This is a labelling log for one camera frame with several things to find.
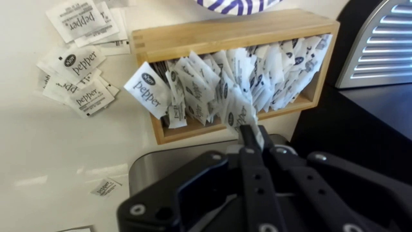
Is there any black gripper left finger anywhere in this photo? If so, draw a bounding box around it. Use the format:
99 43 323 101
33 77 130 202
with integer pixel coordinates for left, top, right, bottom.
237 123 287 232

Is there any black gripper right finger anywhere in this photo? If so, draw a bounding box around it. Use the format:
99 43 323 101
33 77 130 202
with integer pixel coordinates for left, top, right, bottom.
257 124 374 232

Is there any white pepper packet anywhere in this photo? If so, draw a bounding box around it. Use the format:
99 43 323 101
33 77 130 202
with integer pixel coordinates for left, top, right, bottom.
220 82 265 139
90 176 123 198
68 75 117 118
54 43 108 81
45 0 121 44
122 60 172 121

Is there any blue patterned white paper plate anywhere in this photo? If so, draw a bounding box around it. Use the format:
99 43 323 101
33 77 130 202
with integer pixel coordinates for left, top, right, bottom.
194 0 284 17

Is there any black coffee machine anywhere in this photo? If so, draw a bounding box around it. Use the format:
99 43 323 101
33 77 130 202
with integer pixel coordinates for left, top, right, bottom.
291 0 412 186

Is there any packet pile in wooden box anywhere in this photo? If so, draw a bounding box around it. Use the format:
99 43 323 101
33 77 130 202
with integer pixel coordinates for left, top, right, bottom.
152 32 334 130

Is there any rectangular wooden box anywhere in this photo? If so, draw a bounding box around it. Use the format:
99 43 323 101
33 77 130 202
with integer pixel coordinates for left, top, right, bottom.
130 7 341 145

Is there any dark round appliance with grille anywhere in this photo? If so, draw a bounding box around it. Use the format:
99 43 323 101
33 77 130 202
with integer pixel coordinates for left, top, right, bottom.
334 0 412 90

